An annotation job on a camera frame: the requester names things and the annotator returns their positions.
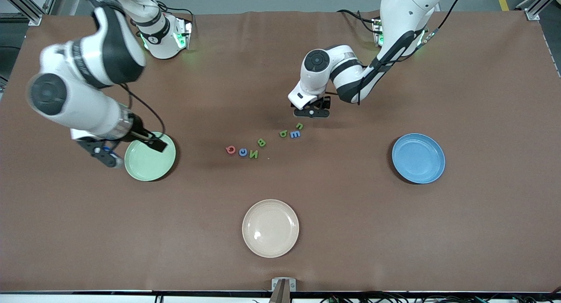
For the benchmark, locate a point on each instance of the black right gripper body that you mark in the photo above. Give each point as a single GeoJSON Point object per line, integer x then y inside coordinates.
{"type": "Point", "coordinates": [141, 132]}

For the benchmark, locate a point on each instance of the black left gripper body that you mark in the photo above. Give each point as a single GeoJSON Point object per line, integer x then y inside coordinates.
{"type": "Point", "coordinates": [325, 102]}

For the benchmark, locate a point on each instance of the blue foam letter m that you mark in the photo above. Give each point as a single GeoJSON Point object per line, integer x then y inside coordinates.
{"type": "Point", "coordinates": [296, 134]}

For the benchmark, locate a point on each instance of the green foam letter a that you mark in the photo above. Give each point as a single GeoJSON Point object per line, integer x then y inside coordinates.
{"type": "Point", "coordinates": [283, 133]}

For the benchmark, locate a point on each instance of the green foam letter B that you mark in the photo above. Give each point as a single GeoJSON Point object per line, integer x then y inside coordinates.
{"type": "Point", "coordinates": [261, 142]}

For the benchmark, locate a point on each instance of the red foam letter G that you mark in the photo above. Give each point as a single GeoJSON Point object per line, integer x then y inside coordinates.
{"type": "Point", "coordinates": [230, 150]}

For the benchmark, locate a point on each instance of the blue foam letter C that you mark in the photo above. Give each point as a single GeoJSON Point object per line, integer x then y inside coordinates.
{"type": "Point", "coordinates": [243, 152]}

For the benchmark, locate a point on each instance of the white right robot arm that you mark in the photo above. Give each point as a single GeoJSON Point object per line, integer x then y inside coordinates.
{"type": "Point", "coordinates": [87, 62]}

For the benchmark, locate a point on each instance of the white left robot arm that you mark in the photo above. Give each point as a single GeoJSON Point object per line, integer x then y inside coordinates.
{"type": "Point", "coordinates": [394, 13]}

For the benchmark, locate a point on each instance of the green plate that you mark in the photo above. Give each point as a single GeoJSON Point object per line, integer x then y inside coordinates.
{"type": "Point", "coordinates": [149, 167]}

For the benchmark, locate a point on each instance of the brown table mat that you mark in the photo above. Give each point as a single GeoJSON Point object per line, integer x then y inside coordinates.
{"type": "Point", "coordinates": [280, 184]}

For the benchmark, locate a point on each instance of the blue plate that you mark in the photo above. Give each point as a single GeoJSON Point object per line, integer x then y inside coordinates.
{"type": "Point", "coordinates": [418, 158]}

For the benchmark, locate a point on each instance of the beige plate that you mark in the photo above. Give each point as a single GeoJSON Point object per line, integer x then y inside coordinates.
{"type": "Point", "coordinates": [270, 228]}

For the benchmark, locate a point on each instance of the metal mount bracket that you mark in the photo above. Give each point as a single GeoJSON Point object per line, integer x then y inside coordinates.
{"type": "Point", "coordinates": [275, 285]}

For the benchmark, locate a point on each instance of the grey camera stand pole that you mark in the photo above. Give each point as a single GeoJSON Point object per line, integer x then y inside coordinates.
{"type": "Point", "coordinates": [280, 295]}

